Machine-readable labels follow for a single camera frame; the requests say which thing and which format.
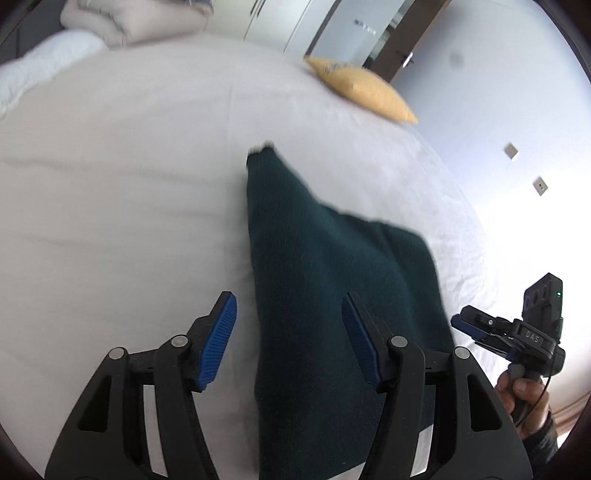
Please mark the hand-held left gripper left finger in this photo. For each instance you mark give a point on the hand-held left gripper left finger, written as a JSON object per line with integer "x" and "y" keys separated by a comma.
{"x": 217, "y": 341}

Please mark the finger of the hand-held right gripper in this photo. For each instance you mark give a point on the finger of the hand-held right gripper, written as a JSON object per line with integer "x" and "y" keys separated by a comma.
{"x": 496, "y": 348}
{"x": 480, "y": 321}

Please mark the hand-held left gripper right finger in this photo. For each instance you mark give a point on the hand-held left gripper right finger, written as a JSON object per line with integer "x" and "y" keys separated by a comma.
{"x": 362, "y": 341}

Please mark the dark green knit sweater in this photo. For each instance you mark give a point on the dark green knit sweater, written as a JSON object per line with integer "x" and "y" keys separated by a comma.
{"x": 314, "y": 258}

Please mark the person's right forearm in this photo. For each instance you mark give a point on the person's right forearm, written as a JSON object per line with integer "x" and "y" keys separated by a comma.
{"x": 547, "y": 438}

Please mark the person's right hand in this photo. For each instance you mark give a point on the person's right hand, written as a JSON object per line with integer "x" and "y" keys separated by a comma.
{"x": 531, "y": 401}

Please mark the white bed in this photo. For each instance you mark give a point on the white bed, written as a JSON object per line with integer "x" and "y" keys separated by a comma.
{"x": 138, "y": 207}

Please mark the yellow pillow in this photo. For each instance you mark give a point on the yellow pillow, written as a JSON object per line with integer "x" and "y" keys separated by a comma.
{"x": 364, "y": 87}

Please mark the brown framed door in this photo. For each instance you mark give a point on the brown framed door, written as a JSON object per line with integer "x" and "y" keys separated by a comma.
{"x": 392, "y": 32}

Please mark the cream wardrobe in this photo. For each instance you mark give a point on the cream wardrobe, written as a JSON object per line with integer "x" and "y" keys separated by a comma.
{"x": 281, "y": 23}

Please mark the white pillow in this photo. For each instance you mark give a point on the white pillow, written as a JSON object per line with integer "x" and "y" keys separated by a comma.
{"x": 41, "y": 64}

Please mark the folded beige duvet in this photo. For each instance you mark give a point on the folded beige duvet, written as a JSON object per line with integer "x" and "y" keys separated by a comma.
{"x": 124, "y": 21}

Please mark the white wall socket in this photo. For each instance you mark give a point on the white wall socket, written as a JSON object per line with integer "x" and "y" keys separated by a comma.
{"x": 540, "y": 186}
{"x": 510, "y": 151}

